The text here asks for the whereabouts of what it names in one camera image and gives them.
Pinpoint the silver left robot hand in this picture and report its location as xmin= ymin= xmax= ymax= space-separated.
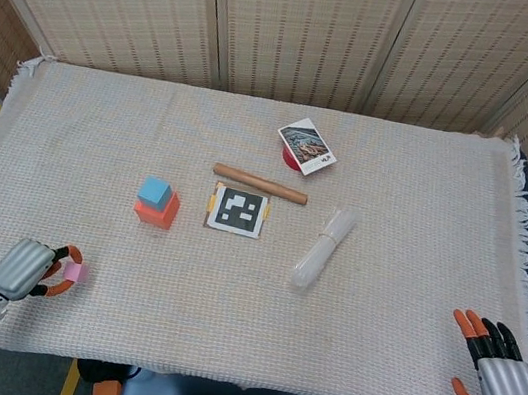
xmin=0 ymin=231 xmax=87 ymax=313

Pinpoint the pink cube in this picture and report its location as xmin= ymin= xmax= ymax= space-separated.
xmin=61 ymin=261 xmax=92 ymax=287

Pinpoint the blue cube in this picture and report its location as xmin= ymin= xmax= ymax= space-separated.
xmin=134 ymin=174 xmax=176 ymax=214

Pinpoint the large orange cube block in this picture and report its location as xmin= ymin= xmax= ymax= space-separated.
xmin=130 ymin=184 xmax=183 ymax=234

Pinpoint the black white fiducial marker card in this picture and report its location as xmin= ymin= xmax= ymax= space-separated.
xmin=201 ymin=178 xmax=276 ymax=243

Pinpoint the beige woven tablecloth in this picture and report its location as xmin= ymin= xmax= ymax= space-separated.
xmin=0 ymin=49 xmax=528 ymax=395

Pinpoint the clear plastic tube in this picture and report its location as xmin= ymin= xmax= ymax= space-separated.
xmin=287 ymin=201 xmax=360 ymax=298

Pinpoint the wooden rod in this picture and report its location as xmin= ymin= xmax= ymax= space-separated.
xmin=209 ymin=162 xmax=313 ymax=207

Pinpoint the red tape roll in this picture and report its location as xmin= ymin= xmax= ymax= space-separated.
xmin=279 ymin=142 xmax=315 ymax=174

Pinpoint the white photo card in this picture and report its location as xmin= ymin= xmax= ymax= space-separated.
xmin=271 ymin=113 xmax=343 ymax=182

